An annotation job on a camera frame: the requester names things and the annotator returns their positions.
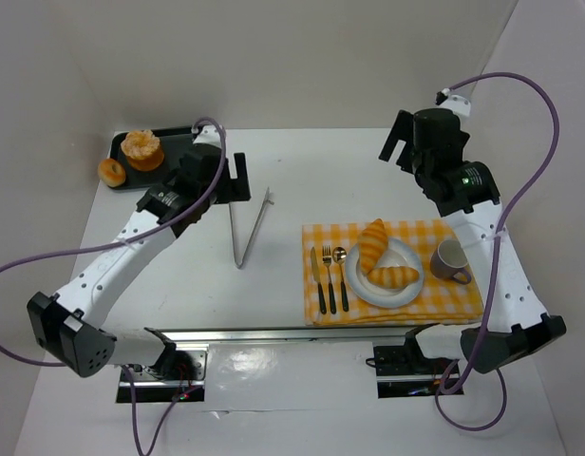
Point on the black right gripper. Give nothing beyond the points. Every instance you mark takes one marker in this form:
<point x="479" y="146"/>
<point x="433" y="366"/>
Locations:
<point x="402" y="141"/>

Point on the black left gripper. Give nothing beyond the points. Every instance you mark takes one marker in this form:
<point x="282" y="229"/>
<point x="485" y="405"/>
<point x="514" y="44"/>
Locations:
<point x="234" y="185"/>

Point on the pale pointed pastry bread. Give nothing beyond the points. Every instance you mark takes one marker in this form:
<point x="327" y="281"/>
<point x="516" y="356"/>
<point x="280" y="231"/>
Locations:
<point x="372" y="243"/>

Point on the striped golden bread roll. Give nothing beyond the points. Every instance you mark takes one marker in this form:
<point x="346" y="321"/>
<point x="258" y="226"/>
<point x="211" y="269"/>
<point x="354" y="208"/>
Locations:
<point x="393" y="278"/>

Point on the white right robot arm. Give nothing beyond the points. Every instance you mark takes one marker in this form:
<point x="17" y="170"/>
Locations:
<point x="514" y="323"/>

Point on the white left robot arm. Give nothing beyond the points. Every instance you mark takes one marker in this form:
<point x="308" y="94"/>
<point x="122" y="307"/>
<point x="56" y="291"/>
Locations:
<point x="68" y="323"/>

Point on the tall orange muffin bread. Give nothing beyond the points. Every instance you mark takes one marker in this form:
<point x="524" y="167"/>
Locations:
<point x="143" y="150"/>

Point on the small round bagel bread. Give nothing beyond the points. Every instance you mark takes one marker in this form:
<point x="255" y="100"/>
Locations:
<point x="111" y="173"/>

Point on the black tray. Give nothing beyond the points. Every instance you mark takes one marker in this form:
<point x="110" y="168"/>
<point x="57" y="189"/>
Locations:
<point x="175" y="142"/>

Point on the white plate blue rim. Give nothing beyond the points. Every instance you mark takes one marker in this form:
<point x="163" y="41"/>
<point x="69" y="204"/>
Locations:
<point x="397" y="254"/>

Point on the purple mug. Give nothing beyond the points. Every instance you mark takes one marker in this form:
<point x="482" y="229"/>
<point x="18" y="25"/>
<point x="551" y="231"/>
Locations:
<point x="448" y="262"/>

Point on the yellow checkered cloth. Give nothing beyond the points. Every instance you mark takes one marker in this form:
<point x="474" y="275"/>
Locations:
<point x="439" y="301"/>

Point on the knife with black handle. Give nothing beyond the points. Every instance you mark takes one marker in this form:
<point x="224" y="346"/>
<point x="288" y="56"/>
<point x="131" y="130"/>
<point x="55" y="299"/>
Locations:
<point x="317" y="278"/>

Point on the gold spoon black handle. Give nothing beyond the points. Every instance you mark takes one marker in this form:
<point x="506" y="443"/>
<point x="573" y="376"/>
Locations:
<point x="339" y="255"/>

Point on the fork with black handle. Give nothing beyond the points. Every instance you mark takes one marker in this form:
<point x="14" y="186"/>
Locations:
<point x="327" y="261"/>

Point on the aluminium front rail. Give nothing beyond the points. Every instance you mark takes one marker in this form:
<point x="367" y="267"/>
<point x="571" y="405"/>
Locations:
<point x="288" y="335"/>

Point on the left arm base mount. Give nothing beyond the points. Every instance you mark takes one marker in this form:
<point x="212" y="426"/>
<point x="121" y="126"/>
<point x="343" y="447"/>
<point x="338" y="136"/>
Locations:
<point x="184" y="382"/>

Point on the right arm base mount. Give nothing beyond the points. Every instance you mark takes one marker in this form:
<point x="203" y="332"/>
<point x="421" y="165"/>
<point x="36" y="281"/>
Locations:
<point x="401" y="373"/>

